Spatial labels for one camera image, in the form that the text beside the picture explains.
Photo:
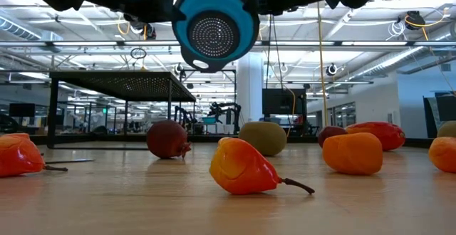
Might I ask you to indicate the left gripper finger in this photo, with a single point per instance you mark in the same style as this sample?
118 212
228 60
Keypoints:
164 7

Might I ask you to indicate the blue collapsible colander black rim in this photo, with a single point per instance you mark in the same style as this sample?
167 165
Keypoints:
213 33

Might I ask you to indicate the dark red toy pomegranate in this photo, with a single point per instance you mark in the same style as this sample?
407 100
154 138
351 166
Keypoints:
165 139

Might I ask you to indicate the green-brown toy kiwi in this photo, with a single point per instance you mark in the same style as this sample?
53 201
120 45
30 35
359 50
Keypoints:
263 139
449 130

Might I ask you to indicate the dark red toy plum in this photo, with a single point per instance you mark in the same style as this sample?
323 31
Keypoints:
329 133

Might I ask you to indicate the orange bell pepper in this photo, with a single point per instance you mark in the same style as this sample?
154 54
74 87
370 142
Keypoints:
352 155

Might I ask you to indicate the orange-red toy pear with stem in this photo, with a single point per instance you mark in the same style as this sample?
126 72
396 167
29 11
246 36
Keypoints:
18 156
242 167

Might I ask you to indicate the black background robot arm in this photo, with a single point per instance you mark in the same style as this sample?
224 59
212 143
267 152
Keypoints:
233 112
181 115

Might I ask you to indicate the orange plush fruit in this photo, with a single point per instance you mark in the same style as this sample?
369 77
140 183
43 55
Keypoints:
445 155

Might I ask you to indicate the black perforated metal rack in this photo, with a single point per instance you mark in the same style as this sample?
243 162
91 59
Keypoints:
121 83

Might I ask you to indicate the white building pillar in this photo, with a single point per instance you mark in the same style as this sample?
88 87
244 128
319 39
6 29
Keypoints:
249 92

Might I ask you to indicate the black monitor on stand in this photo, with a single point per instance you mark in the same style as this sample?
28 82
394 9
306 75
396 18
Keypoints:
283 101

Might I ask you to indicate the small blue background bowl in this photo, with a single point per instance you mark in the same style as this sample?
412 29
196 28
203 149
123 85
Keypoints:
209 120

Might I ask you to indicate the small black monitor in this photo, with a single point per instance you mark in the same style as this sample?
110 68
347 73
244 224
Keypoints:
21 110

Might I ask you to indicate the large black screen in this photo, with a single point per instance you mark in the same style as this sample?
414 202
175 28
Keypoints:
445 108

